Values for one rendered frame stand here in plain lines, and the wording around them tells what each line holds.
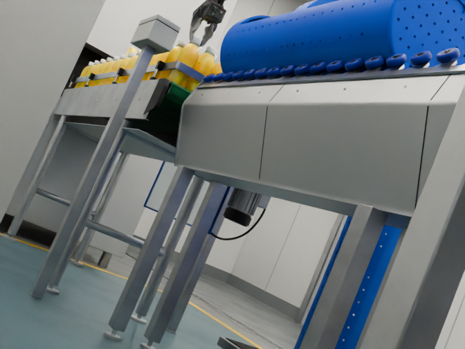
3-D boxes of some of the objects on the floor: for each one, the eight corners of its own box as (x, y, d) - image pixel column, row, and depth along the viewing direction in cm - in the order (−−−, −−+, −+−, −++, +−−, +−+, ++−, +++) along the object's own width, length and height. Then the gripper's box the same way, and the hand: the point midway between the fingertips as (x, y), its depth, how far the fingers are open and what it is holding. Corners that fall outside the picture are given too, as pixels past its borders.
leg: (106, 338, 207) (183, 165, 213) (101, 332, 212) (176, 163, 218) (121, 343, 209) (196, 172, 216) (116, 337, 214) (190, 170, 221)
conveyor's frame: (57, 313, 212) (165, 75, 222) (-4, 229, 357) (63, 87, 367) (176, 351, 234) (269, 133, 244) (73, 257, 379) (134, 123, 389)
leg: (142, 350, 213) (216, 181, 220) (137, 344, 218) (209, 179, 225) (157, 354, 216) (229, 188, 222) (151, 348, 221) (222, 185, 227)
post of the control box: (30, 296, 222) (147, 44, 232) (29, 293, 225) (143, 45, 236) (41, 299, 224) (156, 49, 234) (39, 296, 227) (152, 50, 238)
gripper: (213, -18, 227) (189, 34, 225) (238, -2, 233) (215, 50, 230) (203, -14, 235) (180, 37, 233) (228, 2, 240) (205, 51, 238)
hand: (196, 40), depth 234 cm, fingers closed on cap, 4 cm apart
